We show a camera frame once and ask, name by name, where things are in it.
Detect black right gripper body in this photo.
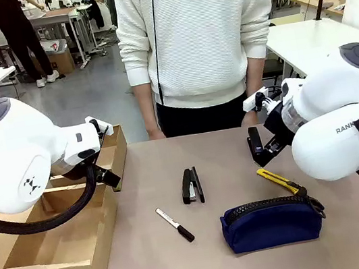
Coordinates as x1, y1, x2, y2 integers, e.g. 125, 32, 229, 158
259, 100, 300, 150

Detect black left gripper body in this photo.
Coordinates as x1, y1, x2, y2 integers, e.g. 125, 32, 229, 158
92, 162, 123, 193

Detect yellow utility knife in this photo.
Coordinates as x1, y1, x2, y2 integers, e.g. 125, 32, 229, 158
256, 161, 309, 204

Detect navy blue pencil case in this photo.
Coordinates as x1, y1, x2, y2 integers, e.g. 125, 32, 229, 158
217, 189, 331, 257

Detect black stapler with silver inside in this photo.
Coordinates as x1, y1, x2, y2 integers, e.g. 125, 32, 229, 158
177, 165, 206, 207

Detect white marker with black cap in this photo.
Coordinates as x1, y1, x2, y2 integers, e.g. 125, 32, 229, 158
155, 202, 196, 248

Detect person's left forearm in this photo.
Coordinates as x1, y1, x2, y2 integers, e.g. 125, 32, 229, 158
238, 53, 271, 98

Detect person's right forearm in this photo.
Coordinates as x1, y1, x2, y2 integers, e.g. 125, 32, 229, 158
132, 81, 163, 136

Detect cardboard box with open lid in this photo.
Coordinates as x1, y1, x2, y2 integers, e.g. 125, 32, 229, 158
0, 178, 128, 269

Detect person's left hand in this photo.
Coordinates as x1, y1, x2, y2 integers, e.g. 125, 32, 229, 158
239, 111, 261, 128

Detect person's right hand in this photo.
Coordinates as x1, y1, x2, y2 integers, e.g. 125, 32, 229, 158
145, 126, 167, 142

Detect black chair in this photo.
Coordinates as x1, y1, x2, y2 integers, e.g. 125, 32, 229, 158
258, 55, 292, 92

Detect black trousers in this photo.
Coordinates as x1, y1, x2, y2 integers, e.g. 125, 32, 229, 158
155, 88, 254, 141

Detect large white table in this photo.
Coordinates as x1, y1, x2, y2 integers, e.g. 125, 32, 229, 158
263, 11, 359, 88

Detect white knit sweater torso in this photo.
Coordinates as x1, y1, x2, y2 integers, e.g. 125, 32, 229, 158
110, 0, 289, 121

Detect cardboard carton on floor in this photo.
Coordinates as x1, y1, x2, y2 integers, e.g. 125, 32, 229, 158
29, 37, 77, 80

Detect wooden background table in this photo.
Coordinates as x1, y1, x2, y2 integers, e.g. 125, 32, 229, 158
287, 0, 350, 26

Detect bystander in black clothes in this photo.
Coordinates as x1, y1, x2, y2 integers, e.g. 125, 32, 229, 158
0, 0, 61, 94

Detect grey workbench with brown sheet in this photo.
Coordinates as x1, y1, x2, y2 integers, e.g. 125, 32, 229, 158
26, 3, 102, 76

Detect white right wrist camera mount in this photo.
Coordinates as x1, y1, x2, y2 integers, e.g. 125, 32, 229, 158
240, 84, 285, 115

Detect black corrugated cable hose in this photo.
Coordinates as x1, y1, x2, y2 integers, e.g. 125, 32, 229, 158
0, 160, 113, 239

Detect black cord on sweater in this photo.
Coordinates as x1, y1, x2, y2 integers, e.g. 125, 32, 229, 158
143, 0, 176, 106

